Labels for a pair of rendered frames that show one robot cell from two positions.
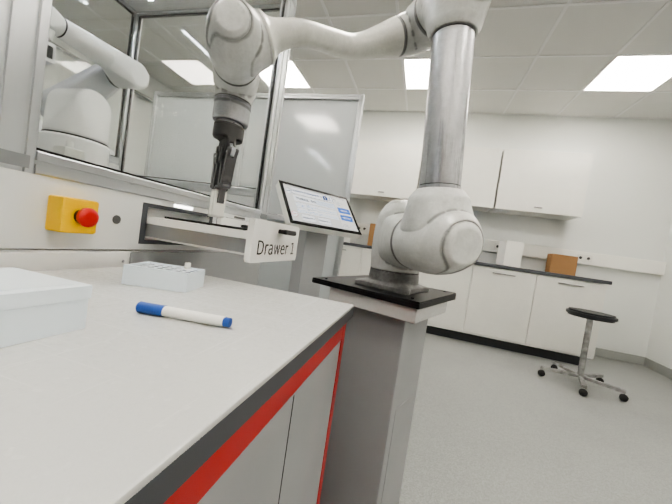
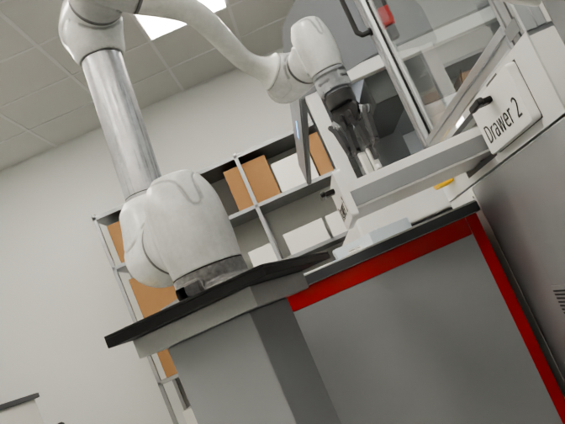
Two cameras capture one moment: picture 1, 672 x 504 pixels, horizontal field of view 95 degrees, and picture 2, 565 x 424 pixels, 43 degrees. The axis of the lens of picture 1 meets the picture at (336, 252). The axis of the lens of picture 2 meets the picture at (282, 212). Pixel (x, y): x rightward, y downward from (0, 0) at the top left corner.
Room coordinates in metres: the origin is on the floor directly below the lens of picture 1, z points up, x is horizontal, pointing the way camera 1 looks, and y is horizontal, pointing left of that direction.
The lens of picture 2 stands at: (2.46, -0.39, 0.68)
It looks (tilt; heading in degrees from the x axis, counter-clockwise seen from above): 8 degrees up; 165
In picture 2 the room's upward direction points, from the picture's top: 24 degrees counter-clockwise
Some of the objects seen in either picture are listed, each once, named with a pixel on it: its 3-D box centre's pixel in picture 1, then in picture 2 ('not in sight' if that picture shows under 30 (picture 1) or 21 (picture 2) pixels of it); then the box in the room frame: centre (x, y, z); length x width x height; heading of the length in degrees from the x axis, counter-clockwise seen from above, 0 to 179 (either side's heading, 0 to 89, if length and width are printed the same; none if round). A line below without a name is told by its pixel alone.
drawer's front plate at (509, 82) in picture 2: (239, 233); (502, 112); (1.27, 0.41, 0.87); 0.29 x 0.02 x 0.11; 165
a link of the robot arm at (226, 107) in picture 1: (231, 114); (332, 82); (0.80, 0.31, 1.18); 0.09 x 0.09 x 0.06
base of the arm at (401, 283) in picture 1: (395, 278); (208, 283); (0.99, -0.20, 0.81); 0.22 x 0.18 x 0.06; 143
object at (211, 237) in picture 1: (213, 235); (426, 170); (0.94, 0.38, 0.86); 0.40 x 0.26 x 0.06; 75
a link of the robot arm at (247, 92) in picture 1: (238, 69); (313, 48); (0.78, 0.31, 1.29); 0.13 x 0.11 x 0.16; 16
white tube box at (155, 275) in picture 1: (166, 276); (385, 234); (0.63, 0.34, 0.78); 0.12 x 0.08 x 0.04; 92
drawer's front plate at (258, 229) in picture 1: (275, 242); (343, 202); (0.89, 0.18, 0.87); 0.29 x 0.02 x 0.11; 165
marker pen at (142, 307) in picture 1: (184, 314); not in sight; (0.43, 0.20, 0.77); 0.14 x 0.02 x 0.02; 85
